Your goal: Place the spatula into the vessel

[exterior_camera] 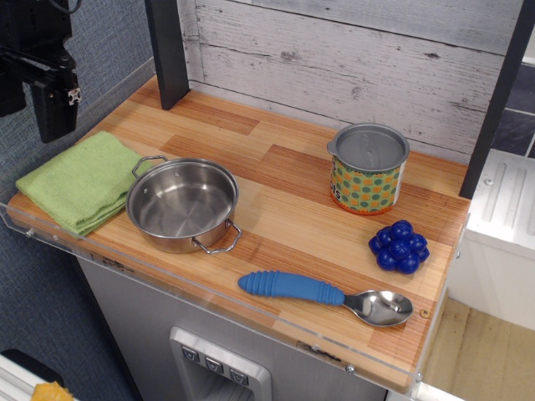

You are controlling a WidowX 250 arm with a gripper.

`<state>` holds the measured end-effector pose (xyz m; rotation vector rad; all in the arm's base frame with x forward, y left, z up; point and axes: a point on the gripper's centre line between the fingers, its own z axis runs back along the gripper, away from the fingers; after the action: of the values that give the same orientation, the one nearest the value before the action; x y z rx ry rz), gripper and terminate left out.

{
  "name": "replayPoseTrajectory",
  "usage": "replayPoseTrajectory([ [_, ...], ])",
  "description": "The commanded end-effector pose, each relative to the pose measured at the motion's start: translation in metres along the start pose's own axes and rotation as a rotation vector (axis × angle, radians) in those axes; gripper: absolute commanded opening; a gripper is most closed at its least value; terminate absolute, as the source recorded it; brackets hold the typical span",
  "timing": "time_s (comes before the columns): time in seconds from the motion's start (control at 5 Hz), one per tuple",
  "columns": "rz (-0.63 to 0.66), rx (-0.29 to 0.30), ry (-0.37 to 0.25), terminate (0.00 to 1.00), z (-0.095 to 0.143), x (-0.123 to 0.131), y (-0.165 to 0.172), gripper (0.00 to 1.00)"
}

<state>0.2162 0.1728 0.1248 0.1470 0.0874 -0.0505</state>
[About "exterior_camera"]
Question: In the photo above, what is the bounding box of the patterned tin can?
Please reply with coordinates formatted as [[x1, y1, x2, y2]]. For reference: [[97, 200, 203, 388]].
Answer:
[[327, 123, 410, 216]]

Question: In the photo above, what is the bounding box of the grey toy fridge cabinet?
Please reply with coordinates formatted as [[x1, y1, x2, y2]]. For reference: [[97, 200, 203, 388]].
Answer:
[[79, 258, 387, 400]]

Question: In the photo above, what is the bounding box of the green folded cloth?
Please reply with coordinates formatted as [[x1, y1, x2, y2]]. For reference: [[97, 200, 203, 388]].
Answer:
[[16, 131, 151, 236]]

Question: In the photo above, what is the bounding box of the blue plastic berry toy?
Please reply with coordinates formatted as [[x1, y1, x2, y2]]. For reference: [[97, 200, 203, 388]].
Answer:
[[368, 220, 430, 275]]

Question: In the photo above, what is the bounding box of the clear acrylic edge guard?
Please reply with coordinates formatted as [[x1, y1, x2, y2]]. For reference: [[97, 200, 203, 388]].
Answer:
[[6, 193, 467, 400]]

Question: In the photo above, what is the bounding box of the stainless steel pot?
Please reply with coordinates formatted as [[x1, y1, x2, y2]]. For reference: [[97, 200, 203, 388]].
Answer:
[[125, 155, 242, 255]]

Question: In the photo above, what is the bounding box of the white toy sink unit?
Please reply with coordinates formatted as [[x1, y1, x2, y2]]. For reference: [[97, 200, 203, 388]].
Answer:
[[446, 150, 534, 329]]

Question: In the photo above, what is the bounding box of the yellow object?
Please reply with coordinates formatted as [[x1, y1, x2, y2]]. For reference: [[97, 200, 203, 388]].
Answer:
[[30, 382, 75, 401]]

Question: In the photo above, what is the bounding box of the blue handled metal spoon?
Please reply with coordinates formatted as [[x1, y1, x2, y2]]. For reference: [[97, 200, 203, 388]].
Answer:
[[238, 271, 413, 327]]

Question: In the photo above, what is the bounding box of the dark grey right post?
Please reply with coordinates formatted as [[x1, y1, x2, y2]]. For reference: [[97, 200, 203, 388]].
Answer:
[[459, 0, 534, 200]]

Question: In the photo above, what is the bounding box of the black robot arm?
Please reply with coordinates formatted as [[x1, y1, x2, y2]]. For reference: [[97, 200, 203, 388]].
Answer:
[[1, 1, 82, 143]]

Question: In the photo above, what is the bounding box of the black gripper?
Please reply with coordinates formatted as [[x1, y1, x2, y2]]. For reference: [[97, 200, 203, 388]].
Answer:
[[0, 41, 81, 144]]

